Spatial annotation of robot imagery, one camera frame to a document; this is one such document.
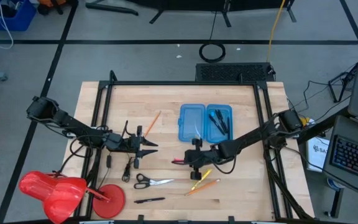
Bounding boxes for white box with logo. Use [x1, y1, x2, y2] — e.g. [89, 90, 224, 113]
[305, 136, 333, 173]

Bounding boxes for black wire stand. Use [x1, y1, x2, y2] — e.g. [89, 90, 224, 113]
[328, 70, 358, 103]

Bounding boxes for yellow highlighter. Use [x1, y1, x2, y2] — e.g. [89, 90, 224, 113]
[191, 169, 213, 191]

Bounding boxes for orange and black bag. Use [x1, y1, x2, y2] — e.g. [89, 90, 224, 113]
[37, 0, 79, 16]

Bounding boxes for black lamp cable with switch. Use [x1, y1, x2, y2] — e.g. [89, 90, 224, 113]
[98, 154, 137, 189]

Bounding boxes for black perforated case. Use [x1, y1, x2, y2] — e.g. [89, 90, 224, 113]
[195, 62, 276, 83]

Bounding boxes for laptop with lit keyboard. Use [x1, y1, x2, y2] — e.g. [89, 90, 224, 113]
[321, 114, 358, 202]

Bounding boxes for blue plastic pencil box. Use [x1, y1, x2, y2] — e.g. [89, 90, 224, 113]
[178, 103, 234, 144]

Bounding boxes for black-handled scissors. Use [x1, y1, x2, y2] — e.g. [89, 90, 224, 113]
[133, 173, 175, 190]

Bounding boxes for black desk leg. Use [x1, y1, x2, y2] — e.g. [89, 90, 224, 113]
[324, 186, 344, 218]

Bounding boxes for blue plastic bin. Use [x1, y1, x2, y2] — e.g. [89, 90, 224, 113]
[0, 0, 37, 32]

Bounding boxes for black bar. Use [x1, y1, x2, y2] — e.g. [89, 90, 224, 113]
[85, 2, 139, 17]

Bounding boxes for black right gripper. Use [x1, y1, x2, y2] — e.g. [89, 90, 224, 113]
[171, 138, 220, 181]

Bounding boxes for red desk lamp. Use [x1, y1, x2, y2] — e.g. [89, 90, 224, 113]
[18, 170, 126, 224]

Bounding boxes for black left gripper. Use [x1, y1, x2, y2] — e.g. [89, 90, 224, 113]
[121, 125, 159, 169]

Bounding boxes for black aluminium table frame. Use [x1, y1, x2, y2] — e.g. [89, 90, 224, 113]
[73, 70, 315, 224]

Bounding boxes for coiled black cable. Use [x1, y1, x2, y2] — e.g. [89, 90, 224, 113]
[198, 11, 226, 63]

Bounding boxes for yellow cable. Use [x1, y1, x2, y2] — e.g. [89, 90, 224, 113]
[265, 0, 287, 63]

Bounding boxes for orange pencil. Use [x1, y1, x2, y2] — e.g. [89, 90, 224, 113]
[144, 111, 162, 138]
[185, 179, 221, 197]

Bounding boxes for black stand base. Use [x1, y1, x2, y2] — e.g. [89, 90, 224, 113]
[126, 0, 297, 29]

